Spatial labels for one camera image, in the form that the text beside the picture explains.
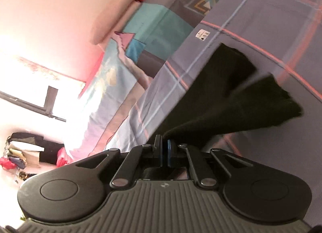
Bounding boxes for teal patchwork pillow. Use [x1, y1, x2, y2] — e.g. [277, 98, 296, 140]
[64, 0, 219, 161]

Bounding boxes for white sheet label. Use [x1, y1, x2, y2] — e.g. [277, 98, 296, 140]
[195, 29, 210, 41]

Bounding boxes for pink folded blanket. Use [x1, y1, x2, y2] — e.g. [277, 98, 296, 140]
[90, 0, 141, 45]

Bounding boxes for clutter of clothes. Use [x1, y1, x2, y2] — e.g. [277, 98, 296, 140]
[1, 132, 73, 184]

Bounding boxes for purple plaid bed sheet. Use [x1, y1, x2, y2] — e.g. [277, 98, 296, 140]
[105, 0, 322, 193]

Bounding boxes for black pants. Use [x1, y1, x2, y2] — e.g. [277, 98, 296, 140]
[149, 44, 303, 149]

